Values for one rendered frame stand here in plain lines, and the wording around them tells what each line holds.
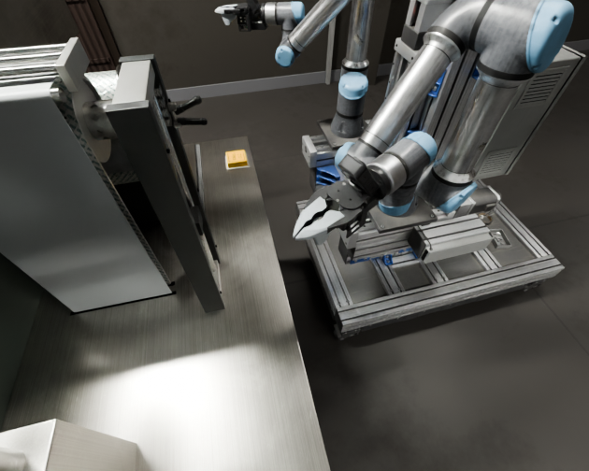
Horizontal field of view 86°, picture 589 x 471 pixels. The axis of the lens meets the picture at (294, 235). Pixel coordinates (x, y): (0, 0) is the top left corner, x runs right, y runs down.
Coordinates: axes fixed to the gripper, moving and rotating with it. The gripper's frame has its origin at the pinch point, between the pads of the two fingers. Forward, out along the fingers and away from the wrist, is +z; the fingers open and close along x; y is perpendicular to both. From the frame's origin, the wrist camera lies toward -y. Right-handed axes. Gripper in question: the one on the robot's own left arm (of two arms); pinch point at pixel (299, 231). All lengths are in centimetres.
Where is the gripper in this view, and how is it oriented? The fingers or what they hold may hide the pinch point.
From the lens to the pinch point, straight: 53.7
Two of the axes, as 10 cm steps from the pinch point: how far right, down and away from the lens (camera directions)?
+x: -6.5, -6.0, 4.7
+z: -7.6, 5.6, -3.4
